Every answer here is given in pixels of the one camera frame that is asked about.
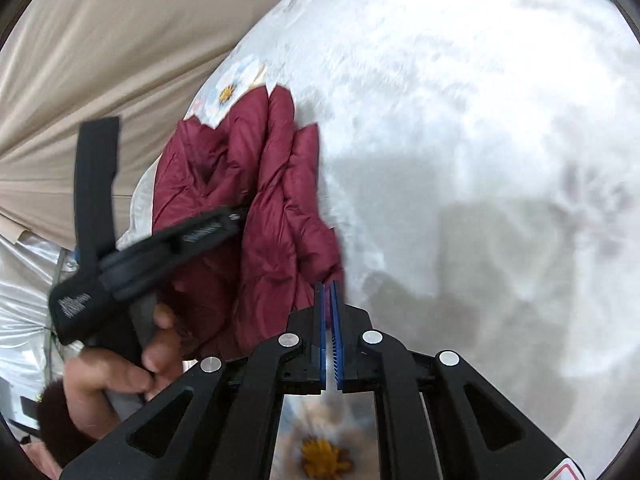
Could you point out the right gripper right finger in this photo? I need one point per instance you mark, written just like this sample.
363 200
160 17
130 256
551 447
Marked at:
348 324

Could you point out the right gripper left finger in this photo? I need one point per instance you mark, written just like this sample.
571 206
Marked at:
306 370

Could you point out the maroon quilted puffer jacket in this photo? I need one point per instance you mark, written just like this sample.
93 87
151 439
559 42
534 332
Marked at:
260 163

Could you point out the person's left hand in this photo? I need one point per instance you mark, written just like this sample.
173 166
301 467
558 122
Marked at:
88 375

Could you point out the silver satin fabric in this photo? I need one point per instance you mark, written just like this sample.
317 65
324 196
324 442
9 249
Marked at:
31 355

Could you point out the white floral bed blanket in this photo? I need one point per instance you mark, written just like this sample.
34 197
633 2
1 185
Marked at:
480 165

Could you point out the beige curtain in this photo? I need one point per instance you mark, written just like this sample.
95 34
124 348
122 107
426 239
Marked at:
68 61

